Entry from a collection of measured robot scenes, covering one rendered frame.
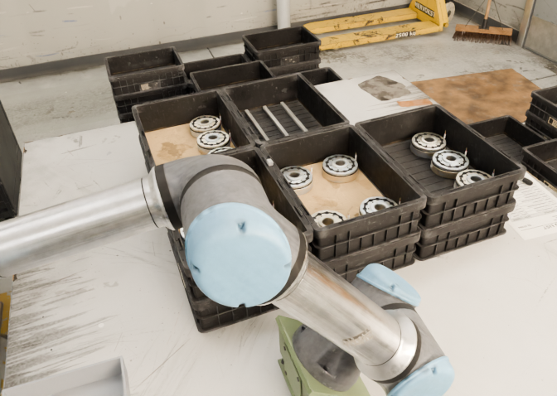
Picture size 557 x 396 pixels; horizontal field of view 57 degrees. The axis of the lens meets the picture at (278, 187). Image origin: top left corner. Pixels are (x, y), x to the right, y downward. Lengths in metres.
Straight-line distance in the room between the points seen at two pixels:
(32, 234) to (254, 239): 0.32
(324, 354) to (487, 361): 0.43
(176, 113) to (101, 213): 1.08
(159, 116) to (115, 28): 2.81
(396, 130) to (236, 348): 0.83
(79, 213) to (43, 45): 3.87
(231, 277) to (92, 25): 4.02
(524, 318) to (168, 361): 0.84
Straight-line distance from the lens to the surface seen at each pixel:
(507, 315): 1.38
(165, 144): 1.70
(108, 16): 4.50
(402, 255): 1.38
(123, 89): 2.87
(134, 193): 0.72
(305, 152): 1.51
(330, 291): 0.70
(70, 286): 1.48
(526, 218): 1.67
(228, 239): 0.56
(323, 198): 1.41
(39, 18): 4.50
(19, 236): 0.76
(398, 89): 2.27
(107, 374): 1.04
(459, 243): 1.48
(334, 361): 1.01
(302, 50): 3.04
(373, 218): 1.21
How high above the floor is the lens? 1.70
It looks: 37 degrees down
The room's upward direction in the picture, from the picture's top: 3 degrees counter-clockwise
